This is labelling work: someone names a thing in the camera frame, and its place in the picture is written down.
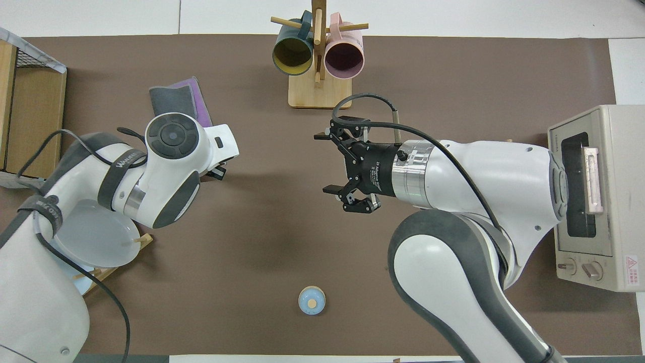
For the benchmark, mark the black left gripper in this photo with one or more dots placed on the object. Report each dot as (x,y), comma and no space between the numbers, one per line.
(217,173)

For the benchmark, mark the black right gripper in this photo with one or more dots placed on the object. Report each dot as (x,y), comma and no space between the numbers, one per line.
(375,169)

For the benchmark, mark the purple and grey towel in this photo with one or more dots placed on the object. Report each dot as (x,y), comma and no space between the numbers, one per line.
(174,98)

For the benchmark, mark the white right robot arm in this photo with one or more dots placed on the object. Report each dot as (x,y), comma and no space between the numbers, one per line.
(478,176)

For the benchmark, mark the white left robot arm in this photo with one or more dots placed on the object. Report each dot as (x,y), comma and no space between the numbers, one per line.
(171,161)

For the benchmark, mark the wooden plate rack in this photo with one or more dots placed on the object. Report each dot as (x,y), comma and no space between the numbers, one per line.
(143,241)

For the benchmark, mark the wooden mug tree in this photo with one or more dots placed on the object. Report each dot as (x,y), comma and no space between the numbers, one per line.
(320,93)

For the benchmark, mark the brown table mat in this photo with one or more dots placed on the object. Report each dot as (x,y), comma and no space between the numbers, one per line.
(282,242)

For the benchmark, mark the pink mug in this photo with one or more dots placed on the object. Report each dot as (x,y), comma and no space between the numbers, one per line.
(344,58)

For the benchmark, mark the dark teal mug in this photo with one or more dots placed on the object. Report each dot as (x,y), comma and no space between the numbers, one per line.
(292,54)

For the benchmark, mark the grey plate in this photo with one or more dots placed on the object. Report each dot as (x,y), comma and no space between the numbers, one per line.
(95,239)

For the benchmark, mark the small blue domed bell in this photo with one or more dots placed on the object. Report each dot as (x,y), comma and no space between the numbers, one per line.
(312,301)

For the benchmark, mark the light blue plate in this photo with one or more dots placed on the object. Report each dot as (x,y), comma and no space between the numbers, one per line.
(85,286)

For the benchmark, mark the beige toaster oven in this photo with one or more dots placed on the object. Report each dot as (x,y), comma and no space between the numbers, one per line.
(604,201)

